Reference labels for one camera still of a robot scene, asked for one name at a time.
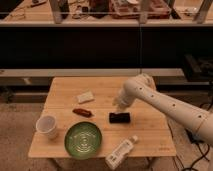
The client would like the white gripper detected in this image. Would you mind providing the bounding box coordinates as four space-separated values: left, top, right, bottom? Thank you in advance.
113 94 134 109

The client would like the black eraser block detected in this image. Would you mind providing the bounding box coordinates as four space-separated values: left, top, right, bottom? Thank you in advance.
109 113 131 123

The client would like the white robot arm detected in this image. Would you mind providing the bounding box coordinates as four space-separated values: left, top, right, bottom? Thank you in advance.
114 74 213 147

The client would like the white sponge block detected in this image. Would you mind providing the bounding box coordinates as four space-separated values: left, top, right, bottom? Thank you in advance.
77 91 94 104

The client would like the brown sausage-shaped object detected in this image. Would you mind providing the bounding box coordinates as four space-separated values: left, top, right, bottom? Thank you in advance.
73 108 93 117

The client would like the wooden folding table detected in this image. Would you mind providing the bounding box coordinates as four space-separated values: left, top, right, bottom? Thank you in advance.
28 77 176 158

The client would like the white plastic bottle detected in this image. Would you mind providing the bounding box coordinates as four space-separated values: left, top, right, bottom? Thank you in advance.
105 135 138 170

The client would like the green ribbed plate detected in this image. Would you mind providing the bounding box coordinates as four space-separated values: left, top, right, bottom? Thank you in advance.
64 121 102 160

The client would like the red tray on workbench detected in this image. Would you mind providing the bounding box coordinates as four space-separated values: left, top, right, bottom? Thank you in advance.
109 0 171 19

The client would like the long wooden workbench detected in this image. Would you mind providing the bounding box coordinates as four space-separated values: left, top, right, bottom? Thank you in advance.
0 0 213 27

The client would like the black floor cable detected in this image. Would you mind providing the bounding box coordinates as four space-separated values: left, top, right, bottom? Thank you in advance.
173 133 213 171

